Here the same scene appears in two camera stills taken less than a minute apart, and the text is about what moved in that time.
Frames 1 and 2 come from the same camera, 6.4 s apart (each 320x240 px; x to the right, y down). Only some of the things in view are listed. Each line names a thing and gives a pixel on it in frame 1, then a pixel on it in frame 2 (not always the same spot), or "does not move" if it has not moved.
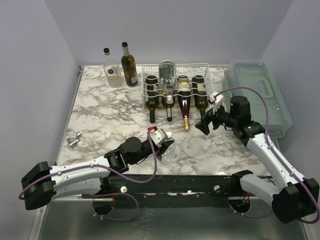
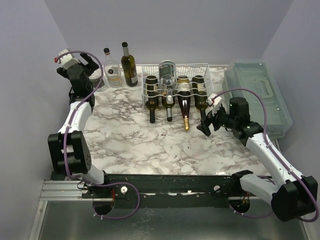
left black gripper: (163, 148) to (91, 66)
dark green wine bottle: (129, 66) does not move
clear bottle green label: (168, 157) to (95, 82)
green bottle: (201, 99) does not move
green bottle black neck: (152, 102) does not move
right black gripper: (215, 120) does not move
